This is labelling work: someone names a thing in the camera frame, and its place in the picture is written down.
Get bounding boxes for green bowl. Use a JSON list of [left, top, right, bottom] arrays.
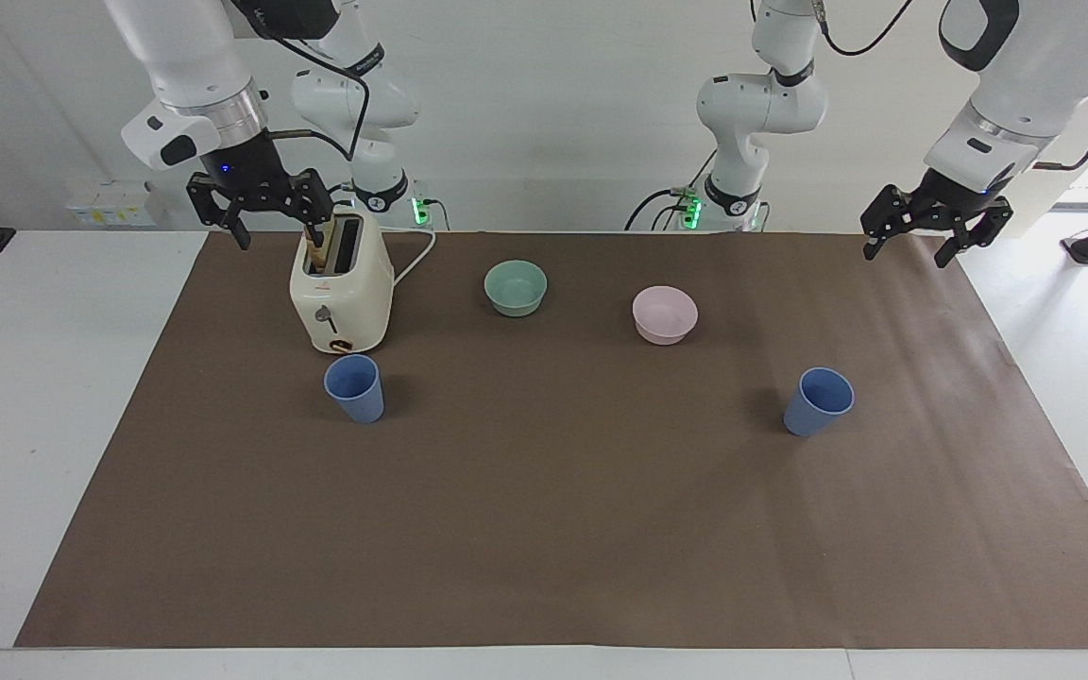
[[484, 260, 549, 318]]

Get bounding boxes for pink bowl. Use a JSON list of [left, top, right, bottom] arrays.
[[632, 285, 700, 347]]

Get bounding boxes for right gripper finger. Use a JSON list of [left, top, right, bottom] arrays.
[[265, 167, 334, 229], [186, 173, 253, 252]]

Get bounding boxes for cream toaster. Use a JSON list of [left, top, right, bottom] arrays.
[[289, 210, 396, 356]]

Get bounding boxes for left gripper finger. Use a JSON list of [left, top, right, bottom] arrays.
[[933, 196, 1015, 269], [861, 185, 927, 262]]

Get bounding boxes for blue cup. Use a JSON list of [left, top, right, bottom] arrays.
[[323, 353, 385, 425], [783, 366, 856, 438]]

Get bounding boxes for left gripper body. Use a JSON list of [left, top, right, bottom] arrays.
[[910, 166, 992, 224]]

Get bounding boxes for white toaster cord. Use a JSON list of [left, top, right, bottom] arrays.
[[390, 226, 439, 287]]

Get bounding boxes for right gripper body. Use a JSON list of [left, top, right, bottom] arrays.
[[195, 132, 293, 212]]

